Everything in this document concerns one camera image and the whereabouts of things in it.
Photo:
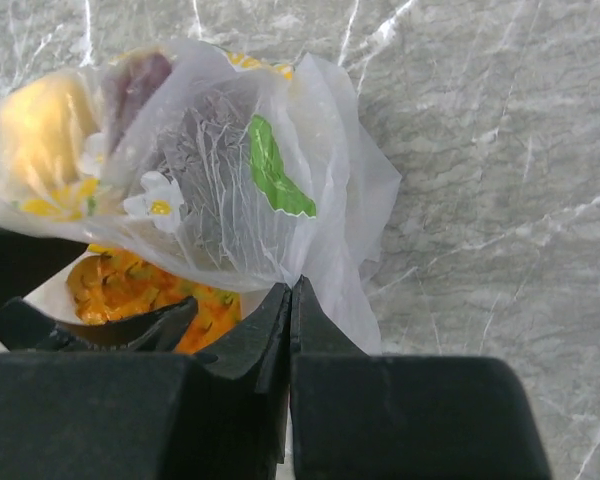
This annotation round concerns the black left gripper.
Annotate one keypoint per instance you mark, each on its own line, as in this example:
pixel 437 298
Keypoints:
pixel 26 262

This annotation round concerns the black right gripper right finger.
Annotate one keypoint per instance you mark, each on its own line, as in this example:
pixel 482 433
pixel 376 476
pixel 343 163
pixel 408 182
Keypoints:
pixel 358 416

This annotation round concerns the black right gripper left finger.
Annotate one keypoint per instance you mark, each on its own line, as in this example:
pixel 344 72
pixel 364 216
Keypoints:
pixel 220 413

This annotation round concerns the orange fruit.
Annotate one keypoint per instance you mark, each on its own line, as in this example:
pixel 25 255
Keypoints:
pixel 112 284

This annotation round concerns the clear plastic bag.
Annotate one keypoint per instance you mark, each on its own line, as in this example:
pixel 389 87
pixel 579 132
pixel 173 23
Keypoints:
pixel 236 174

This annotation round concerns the yellow lemon in bag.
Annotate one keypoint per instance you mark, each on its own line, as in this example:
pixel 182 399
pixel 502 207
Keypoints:
pixel 43 128

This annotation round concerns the purple fruit in bag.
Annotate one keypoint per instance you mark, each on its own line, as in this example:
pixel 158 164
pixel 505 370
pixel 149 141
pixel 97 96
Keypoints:
pixel 126 88

